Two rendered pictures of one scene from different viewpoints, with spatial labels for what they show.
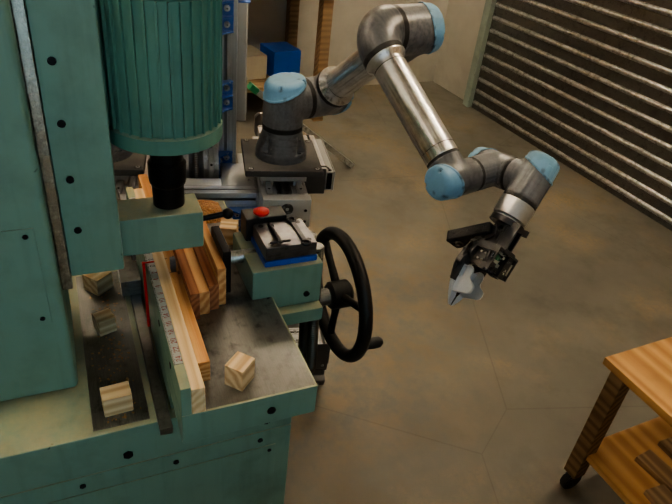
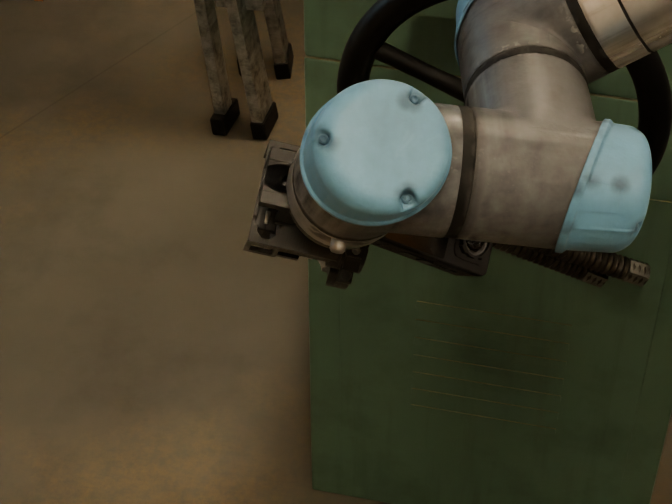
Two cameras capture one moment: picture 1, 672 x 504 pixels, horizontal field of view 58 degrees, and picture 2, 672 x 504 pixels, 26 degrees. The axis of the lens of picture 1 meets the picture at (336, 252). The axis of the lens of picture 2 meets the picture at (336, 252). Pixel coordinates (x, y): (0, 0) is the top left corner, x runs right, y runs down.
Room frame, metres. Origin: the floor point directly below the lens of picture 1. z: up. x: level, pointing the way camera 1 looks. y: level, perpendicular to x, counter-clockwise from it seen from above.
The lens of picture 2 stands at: (1.56, -0.89, 1.57)
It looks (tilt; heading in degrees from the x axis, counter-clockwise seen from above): 43 degrees down; 129
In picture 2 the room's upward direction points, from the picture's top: straight up
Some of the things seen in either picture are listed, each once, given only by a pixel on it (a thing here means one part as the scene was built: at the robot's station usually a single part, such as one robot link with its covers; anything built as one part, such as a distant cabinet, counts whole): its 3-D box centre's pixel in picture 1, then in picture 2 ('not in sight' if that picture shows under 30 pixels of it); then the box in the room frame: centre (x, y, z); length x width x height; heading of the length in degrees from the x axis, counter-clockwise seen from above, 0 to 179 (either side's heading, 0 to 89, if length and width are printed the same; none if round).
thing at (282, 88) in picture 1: (286, 99); not in sight; (1.67, 0.19, 0.98); 0.13 x 0.12 x 0.14; 130
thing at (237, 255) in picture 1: (236, 256); not in sight; (0.92, 0.18, 0.95); 0.09 x 0.07 x 0.09; 27
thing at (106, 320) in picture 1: (104, 322); not in sight; (0.85, 0.41, 0.82); 0.03 x 0.03 x 0.03; 44
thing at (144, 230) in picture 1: (158, 227); not in sight; (0.87, 0.31, 1.03); 0.14 x 0.07 x 0.09; 117
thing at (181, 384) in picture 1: (151, 279); not in sight; (0.85, 0.32, 0.93); 0.60 x 0.02 x 0.06; 27
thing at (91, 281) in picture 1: (97, 280); not in sight; (0.97, 0.47, 0.82); 0.04 x 0.04 x 0.04; 66
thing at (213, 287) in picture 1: (202, 266); not in sight; (0.91, 0.24, 0.93); 0.19 x 0.02 x 0.05; 27
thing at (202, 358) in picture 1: (167, 257); not in sight; (0.93, 0.31, 0.92); 0.62 x 0.02 x 0.04; 27
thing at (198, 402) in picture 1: (162, 278); not in sight; (0.86, 0.30, 0.92); 0.60 x 0.02 x 0.05; 27
